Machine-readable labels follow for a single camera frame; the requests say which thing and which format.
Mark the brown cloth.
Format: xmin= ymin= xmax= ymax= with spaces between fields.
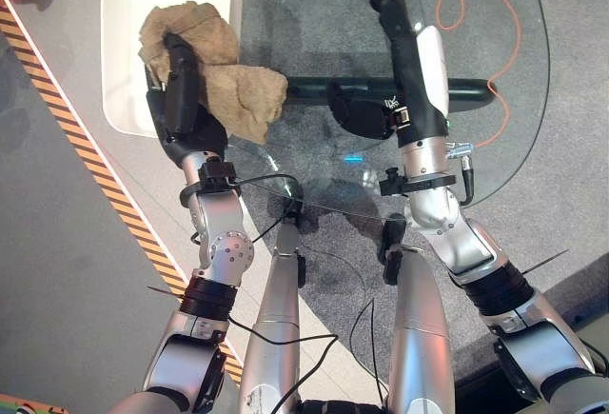
xmin=137 ymin=0 xmax=289 ymax=146

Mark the colourful printed object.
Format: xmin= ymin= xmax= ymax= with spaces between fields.
xmin=0 ymin=392 xmax=69 ymax=414

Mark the orange cable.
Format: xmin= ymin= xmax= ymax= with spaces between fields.
xmin=431 ymin=0 xmax=523 ymax=149

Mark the black robot body cable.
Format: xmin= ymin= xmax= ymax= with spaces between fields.
xmin=226 ymin=316 xmax=340 ymax=414

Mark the black table frame bar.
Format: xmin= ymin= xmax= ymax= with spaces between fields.
xmin=285 ymin=76 xmax=497 ymax=102

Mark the silver left robot leg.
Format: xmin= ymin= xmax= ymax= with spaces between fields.
xmin=237 ymin=197 xmax=308 ymax=414

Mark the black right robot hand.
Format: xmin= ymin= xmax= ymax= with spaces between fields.
xmin=327 ymin=0 xmax=451 ymax=149

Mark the yellow black hazard tape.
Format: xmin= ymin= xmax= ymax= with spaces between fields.
xmin=0 ymin=3 xmax=245 ymax=384

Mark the silver right robot leg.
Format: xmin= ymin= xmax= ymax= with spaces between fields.
xmin=378 ymin=216 xmax=457 ymax=414

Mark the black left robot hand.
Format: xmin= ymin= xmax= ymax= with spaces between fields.
xmin=144 ymin=32 xmax=229 ymax=168

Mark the silver robot leg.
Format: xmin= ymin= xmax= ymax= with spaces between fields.
xmin=237 ymin=197 xmax=308 ymax=414
xmin=378 ymin=216 xmax=457 ymax=414

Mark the white basket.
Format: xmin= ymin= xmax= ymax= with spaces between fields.
xmin=100 ymin=0 xmax=246 ymax=138

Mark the black robot waist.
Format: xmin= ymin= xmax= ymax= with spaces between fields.
xmin=298 ymin=399 xmax=387 ymax=414

